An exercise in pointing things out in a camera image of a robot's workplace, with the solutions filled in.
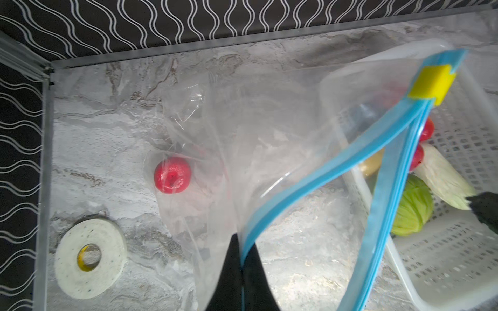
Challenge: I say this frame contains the green cabbage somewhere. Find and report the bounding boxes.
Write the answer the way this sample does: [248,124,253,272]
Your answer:
[390,174,434,237]

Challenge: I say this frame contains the red tomato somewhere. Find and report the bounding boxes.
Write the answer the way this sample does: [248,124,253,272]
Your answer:
[409,144,424,172]

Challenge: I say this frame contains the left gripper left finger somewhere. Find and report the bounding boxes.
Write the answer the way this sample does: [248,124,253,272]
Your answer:
[206,234,243,311]

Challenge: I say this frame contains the clear zip top bag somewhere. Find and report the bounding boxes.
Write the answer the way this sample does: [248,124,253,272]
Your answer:
[143,56,458,310]

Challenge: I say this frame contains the white plastic basket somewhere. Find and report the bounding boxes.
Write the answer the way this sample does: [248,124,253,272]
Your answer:
[330,40,497,310]

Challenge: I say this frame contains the white daikon radish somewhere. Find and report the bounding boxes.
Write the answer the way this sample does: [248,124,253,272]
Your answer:
[414,143,497,233]

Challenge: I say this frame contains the red apple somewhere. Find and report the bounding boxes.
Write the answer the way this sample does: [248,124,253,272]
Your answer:
[154,157,192,194]

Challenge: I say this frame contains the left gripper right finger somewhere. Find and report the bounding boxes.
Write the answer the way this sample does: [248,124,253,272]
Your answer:
[242,244,280,311]

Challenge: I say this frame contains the white tape roll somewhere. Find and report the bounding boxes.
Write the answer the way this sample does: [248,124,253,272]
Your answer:
[54,218,127,299]

